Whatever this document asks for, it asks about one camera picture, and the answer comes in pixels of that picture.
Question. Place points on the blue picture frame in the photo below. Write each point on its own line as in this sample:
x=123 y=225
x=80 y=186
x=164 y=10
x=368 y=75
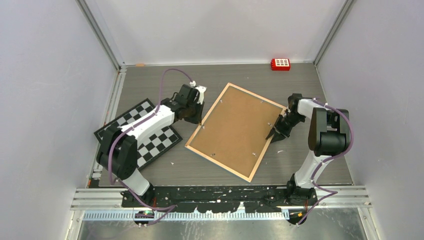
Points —
x=234 y=132

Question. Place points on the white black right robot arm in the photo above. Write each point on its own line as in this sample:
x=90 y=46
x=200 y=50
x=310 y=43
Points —
x=329 y=137

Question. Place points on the red toy brick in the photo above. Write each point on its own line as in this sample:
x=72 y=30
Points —
x=280 y=64

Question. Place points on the aluminium front rail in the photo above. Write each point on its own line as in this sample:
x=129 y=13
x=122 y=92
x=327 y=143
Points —
x=99 y=204

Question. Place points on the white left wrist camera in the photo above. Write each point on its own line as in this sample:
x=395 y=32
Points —
x=200 y=94

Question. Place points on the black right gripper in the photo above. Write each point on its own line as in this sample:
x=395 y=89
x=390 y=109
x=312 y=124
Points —
x=278 y=129

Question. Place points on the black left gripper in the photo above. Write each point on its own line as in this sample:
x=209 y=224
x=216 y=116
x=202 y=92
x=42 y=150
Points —
x=196 y=119

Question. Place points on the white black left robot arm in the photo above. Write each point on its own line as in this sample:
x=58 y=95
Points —
x=118 y=151

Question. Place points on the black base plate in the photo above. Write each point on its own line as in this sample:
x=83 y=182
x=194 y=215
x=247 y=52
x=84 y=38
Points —
x=223 y=198

